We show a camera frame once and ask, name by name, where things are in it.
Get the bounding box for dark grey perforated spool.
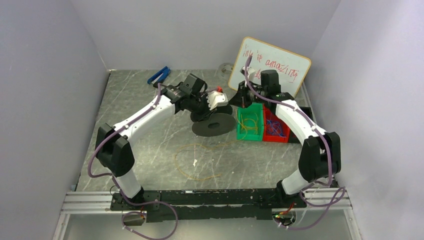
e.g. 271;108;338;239
190;105;236;137

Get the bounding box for long yellow cable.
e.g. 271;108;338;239
174;137;243;182

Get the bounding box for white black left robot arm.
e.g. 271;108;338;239
87;73;210;210

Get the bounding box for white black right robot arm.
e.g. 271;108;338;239
229;67;342;200

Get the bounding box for green plastic bin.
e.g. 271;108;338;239
236;103;264;142

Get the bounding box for red plastic bin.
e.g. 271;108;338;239
262;106;290;143

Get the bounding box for blue and black stapler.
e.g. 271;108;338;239
146;66;171;88

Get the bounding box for yellow framed whiteboard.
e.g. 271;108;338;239
228;36;312;104

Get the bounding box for black plastic bin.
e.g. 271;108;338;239
287;106;315;144

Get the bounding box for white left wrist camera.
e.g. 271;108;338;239
206;86;229;111

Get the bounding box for yellow cables in bin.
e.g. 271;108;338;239
239;110;263;135

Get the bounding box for blue cables in bin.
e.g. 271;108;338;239
264;117;286;138

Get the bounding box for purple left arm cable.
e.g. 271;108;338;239
87;82;180;240

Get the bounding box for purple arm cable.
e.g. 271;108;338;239
243;55;347;232
87;82;180;240

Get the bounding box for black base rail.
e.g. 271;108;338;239
110;188;306;223

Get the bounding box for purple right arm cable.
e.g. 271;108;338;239
243;55;347;232

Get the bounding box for aluminium frame rail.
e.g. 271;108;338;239
61;191;113;215

